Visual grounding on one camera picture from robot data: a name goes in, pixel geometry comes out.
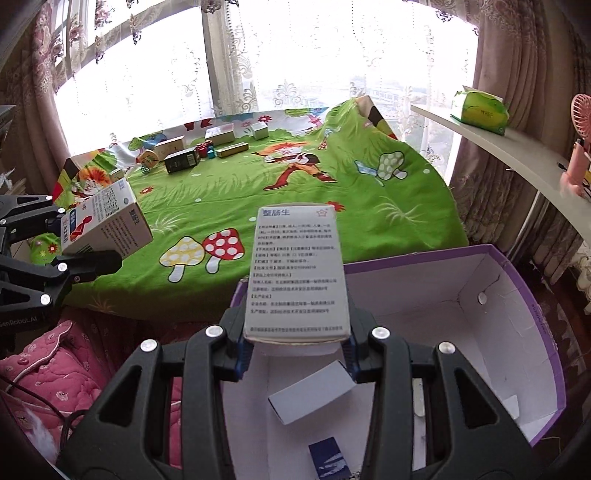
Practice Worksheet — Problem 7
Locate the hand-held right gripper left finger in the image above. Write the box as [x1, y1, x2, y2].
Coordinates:
[60, 307, 254, 480]

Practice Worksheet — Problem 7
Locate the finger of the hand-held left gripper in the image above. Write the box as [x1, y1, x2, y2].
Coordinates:
[0, 250, 123, 309]
[0, 194, 68, 245]

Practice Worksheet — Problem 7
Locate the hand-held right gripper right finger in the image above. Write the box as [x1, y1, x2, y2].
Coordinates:
[342, 293, 543, 480]

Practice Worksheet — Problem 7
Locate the white medicine box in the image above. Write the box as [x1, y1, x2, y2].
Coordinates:
[59, 178, 154, 259]
[243, 203, 352, 346]

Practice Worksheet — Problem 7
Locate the large white box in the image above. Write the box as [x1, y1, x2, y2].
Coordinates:
[268, 360, 357, 425]

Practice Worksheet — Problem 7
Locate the navy blue box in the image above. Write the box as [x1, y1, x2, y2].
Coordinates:
[308, 434, 354, 480]

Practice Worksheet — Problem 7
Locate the purple cardboard box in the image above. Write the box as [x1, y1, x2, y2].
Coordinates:
[221, 244, 568, 480]

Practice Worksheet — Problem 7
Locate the beige cardboard box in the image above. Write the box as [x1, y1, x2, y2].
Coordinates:
[154, 137, 185, 160]

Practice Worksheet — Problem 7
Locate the white pink box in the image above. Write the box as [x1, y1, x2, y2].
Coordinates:
[204, 124, 235, 145]

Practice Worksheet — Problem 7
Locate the pink quilt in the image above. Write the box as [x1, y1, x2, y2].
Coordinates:
[0, 305, 232, 467]

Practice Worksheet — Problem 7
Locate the black box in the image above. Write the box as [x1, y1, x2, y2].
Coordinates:
[164, 148, 198, 175]

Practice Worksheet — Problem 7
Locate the brown patterned curtain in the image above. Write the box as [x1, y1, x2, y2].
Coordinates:
[443, 14, 591, 287]
[0, 0, 100, 153]

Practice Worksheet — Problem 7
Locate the green cartoon printed cloth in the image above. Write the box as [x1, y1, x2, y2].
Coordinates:
[51, 96, 469, 319]

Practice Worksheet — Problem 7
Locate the white curved shelf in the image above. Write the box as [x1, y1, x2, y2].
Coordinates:
[410, 104, 591, 241]

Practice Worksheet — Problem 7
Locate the green tissue pack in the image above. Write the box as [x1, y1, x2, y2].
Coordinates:
[450, 85, 509, 137]

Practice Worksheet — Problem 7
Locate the pink fan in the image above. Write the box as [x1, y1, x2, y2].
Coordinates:
[571, 93, 591, 139]

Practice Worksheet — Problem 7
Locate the black cable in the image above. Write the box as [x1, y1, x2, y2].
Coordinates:
[0, 376, 100, 455]

